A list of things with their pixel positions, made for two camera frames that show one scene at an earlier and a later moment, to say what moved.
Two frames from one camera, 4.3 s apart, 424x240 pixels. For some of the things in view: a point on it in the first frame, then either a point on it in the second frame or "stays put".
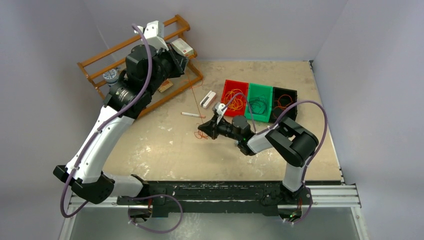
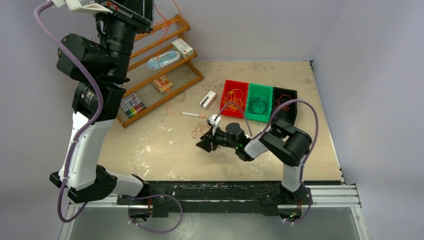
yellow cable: (237, 103) stays put
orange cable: (283, 102) stays put
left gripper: (178, 61) → (137, 14)
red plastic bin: (230, 88) stays put
